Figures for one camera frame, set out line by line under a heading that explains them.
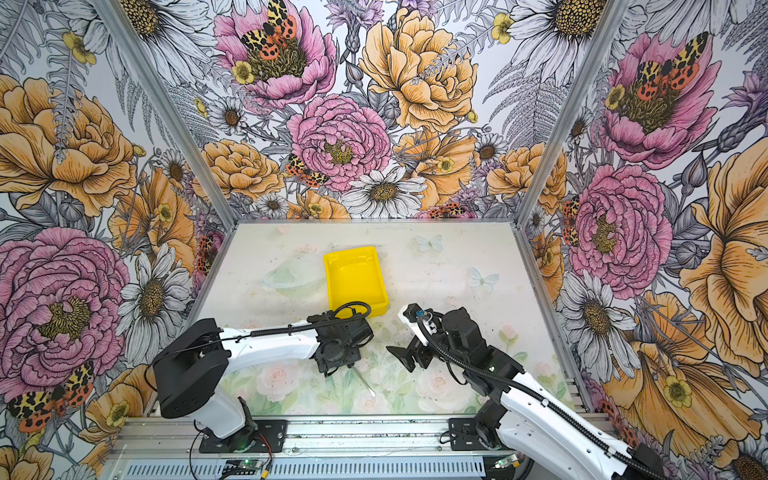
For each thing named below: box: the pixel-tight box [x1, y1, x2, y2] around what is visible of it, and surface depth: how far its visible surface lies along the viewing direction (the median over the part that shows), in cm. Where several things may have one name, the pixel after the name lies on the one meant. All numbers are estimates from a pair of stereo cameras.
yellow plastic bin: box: [324, 246, 389, 318], surface depth 106 cm
